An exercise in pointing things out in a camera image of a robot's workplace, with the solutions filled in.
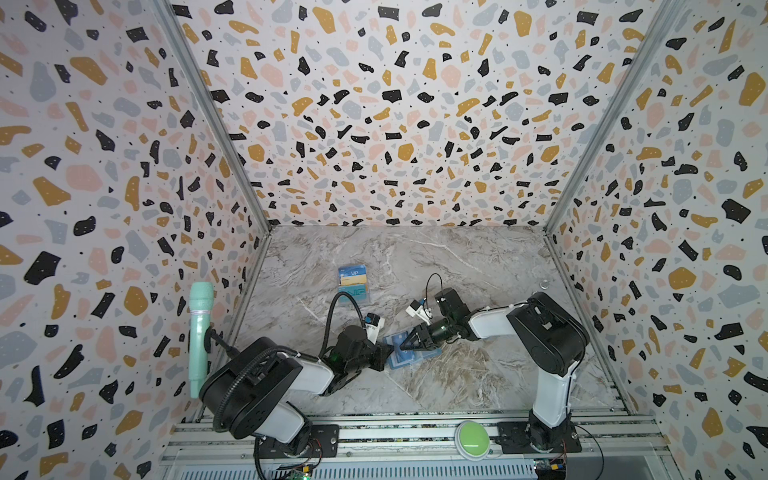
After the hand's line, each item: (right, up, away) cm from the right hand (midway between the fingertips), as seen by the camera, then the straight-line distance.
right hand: (410, 350), depth 86 cm
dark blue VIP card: (-19, +22, +14) cm, 32 cm away
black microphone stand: (-44, +8, -18) cm, 48 cm away
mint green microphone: (-44, +17, -25) cm, 53 cm away
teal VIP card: (-17, +15, +13) cm, 26 cm away
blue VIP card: (-3, -2, +1) cm, 4 cm away
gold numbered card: (-19, +19, +14) cm, 30 cm away
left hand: (-2, 0, +1) cm, 3 cm away
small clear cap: (+47, +17, +18) cm, 53 cm away
